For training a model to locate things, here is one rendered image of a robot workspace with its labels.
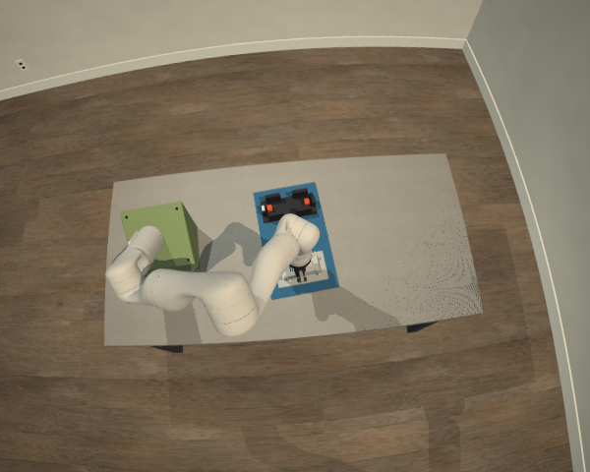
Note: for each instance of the blue flat mat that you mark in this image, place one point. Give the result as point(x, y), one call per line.
point(271, 207)

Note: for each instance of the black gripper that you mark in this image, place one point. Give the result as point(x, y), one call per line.
point(300, 270)

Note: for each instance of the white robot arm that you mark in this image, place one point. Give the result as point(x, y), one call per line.
point(226, 295)

